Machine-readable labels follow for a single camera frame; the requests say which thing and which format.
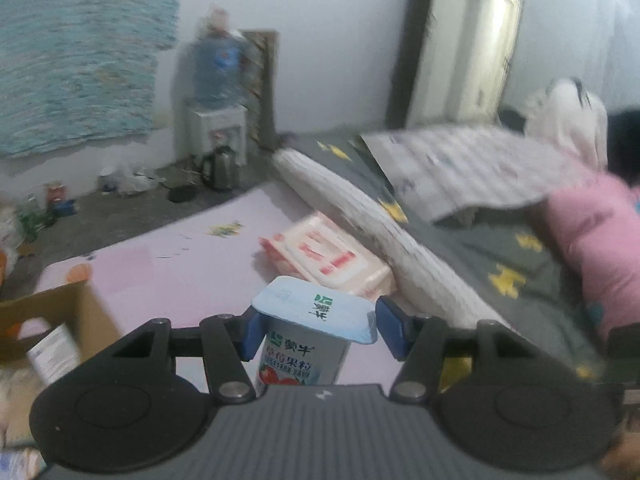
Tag steel electric kettle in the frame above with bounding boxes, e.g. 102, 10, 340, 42
200, 145, 240, 192

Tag rolled white patterned mat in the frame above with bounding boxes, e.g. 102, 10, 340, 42
272, 148, 506, 328

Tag pink pillow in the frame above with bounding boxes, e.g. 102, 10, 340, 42
546, 174, 639, 340

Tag pink wet wipes pack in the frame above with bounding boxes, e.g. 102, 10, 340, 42
259, 211, 396, 301

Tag blue water bottle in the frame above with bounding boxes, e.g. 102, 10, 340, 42
193, 35, 244, 110

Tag white teal small box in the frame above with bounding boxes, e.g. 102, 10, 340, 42
27, 324, 81, 386

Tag blue white snack packet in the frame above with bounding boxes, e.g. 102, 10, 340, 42
0, 448, 47, 480

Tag person's right hand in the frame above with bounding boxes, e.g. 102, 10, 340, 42
600, 432, 640, 480

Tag plaid pink blanket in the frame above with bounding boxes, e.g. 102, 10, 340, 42
362, 125, 596, 222

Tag grey bedsheet yellow prints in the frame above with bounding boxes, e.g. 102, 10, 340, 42
279, 133, 605, 379

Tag brown cardboard box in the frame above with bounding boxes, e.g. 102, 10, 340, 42
1, 282, 120, 448

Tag floral blue wall cloth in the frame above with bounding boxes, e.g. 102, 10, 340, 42
1, 0, 179, 158

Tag white water dispenser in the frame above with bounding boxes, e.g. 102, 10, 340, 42
186, 105, 247, 166

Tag white black plush toy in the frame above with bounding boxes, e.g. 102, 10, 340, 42
524, 78, 608, 171

